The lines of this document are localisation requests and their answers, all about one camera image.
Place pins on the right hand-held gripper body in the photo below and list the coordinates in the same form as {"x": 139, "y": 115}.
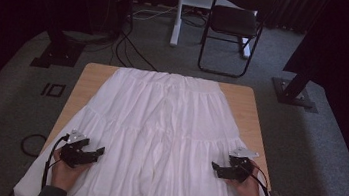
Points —
{"x": 239, "y": 171}

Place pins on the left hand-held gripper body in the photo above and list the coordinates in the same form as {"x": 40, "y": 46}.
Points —
{"x": 71, "y": 156}

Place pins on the white skirt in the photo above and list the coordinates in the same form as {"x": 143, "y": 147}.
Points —
{"x": 165, "y": 127}

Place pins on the black floor tape marks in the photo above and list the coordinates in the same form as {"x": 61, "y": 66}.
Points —
{"x": 53, "y": 90}

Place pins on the black stand base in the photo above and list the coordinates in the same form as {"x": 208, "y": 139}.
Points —
{"x": 58, "y": 53}
{"x": 292, "y": 92}

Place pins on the black folding chair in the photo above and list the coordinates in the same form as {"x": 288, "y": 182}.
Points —
{"x": 235, "y": 21}

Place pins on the white desk frame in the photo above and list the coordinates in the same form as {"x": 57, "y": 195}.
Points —
{"x": 180, "y": 18}

